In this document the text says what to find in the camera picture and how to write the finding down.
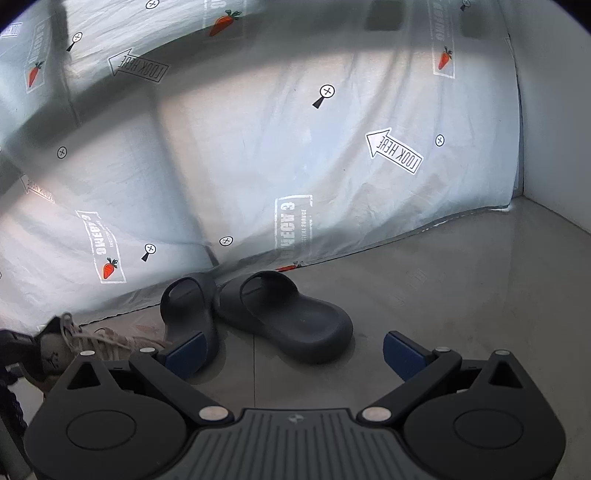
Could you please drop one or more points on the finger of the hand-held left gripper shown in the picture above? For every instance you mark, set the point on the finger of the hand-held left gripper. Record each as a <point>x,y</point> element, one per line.
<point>18,350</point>

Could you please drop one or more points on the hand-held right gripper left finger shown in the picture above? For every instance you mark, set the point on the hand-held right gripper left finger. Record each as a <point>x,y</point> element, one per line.
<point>187,353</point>

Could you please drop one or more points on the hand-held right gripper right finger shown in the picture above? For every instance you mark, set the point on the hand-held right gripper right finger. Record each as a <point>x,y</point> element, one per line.
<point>404,353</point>

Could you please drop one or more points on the dark grey slide sandal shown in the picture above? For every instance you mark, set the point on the dark grey slide sandal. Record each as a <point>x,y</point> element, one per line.
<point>300,327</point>
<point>194,314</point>

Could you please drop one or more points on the tan suede sneaker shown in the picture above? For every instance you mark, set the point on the tan suede sneaker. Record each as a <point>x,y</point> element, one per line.
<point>115,344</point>

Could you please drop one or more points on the person's left hand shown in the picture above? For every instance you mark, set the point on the person's left hand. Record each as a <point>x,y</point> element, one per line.
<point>11,410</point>

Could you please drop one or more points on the printed white backdrop sheet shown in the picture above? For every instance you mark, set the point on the printed white backdrop sheet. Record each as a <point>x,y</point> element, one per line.
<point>323,184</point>

